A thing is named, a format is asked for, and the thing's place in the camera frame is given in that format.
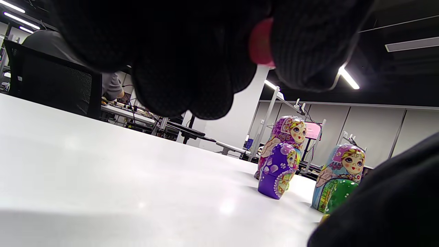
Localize person's right hand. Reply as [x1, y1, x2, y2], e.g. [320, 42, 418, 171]
[307, 132, 439, 247]

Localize person's left hand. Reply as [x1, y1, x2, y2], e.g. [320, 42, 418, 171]
[45, 0, 374, 120]

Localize green Russian doll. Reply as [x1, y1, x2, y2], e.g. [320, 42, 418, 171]
[324, 179, 359, 215]

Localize light blue Russian doll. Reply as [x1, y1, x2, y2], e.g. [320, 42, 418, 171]
[311, 144, 366, 214]

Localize red Russian doll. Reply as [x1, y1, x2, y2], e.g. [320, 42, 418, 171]
[249, 18, 275, 67]

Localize purple Russian doll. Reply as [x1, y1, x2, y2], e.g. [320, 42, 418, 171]
[258, 143, 301, 200]

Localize largest pink-purple Russian doll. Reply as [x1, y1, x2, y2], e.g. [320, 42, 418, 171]
[254, 116, 307, 180]

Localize white background desk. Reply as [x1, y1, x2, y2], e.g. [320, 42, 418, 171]
[101, 105, 156, 126]

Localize pink-screen monitor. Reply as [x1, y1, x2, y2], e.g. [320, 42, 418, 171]
[305, 122, 322, 140]

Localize black mesh office chair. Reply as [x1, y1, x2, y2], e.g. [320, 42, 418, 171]
[3, 39, 103, 120]

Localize white frame post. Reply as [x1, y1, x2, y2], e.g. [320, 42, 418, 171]
[249, 86, 280, 158]

